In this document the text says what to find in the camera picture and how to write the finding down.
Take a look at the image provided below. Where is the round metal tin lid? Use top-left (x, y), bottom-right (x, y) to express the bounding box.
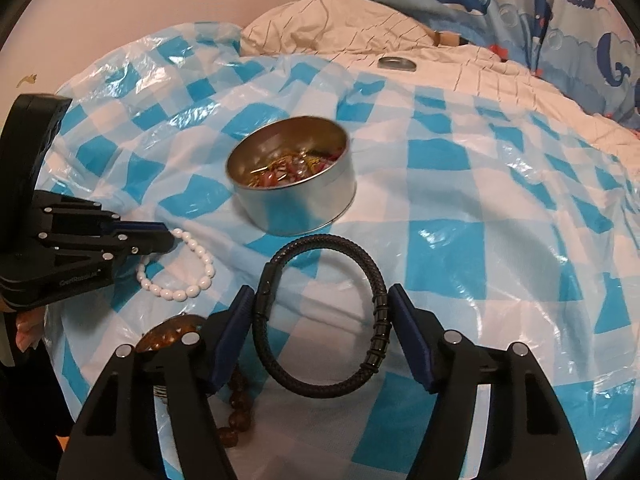
top-left (378, 56), bottom-right (417, 72)

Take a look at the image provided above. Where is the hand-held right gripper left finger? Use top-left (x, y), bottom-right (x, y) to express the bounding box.
top-left (62, 285), bottom-right (257, 480)

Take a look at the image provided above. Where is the white oval bead bracelet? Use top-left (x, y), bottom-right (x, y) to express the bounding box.
top-left (136, 228), bottom-right (216, 302)

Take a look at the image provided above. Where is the heap of mixed bracelets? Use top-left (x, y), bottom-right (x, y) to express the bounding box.
top-left (244, 146), bottom-right (347, 190)

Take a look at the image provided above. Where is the amber bead bracelet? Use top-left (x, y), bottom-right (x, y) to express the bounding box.
top-left (135, 314), bottom-right (257, 448)

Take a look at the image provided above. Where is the black braided bracelet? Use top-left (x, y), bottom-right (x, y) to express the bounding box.
top-left (251, 233), bottom-right (390, 400)

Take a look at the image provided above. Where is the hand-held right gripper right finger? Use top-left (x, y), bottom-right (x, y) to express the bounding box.
top-left (387, 283), bottom-right (588, 480)

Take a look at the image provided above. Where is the blue white checkered plastic sheet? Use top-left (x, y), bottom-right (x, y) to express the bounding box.
top-left (42, 22), bottom-right (640, 480)

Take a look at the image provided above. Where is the person's left hand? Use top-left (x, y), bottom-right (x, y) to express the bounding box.
top-left (14, 307), bottom-right (46, 352)

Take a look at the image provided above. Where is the round metal tin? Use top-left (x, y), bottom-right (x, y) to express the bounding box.
top-left (226, 116), bottom-right (357, 237)

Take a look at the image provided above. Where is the white striped duvet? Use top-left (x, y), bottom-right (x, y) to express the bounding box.
top-left (240, 0), bottom-right (640, 161)

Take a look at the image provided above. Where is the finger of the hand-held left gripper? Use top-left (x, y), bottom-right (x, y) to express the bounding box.
top-left (41, 231), bottom-right (172, 262)
top-left (42, 193), bottom-right (177, 244)

